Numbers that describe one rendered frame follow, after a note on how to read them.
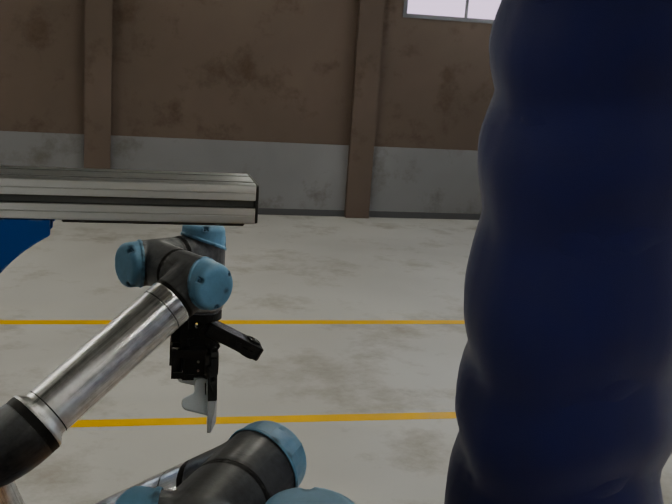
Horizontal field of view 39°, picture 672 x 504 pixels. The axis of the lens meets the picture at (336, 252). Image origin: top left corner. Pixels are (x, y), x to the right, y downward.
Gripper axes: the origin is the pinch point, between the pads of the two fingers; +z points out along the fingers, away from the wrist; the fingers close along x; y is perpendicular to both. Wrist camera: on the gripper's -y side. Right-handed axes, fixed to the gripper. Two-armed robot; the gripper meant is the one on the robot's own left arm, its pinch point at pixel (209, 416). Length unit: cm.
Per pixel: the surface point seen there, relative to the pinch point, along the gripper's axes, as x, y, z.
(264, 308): -582, -98, 152
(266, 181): -991, -156, 110
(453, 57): -992, -383, -53
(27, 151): -991, 125, 84
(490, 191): 74, -19, -54
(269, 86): -992, -154, -5
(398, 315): -562, -207, 152
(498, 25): 71, -20, -70
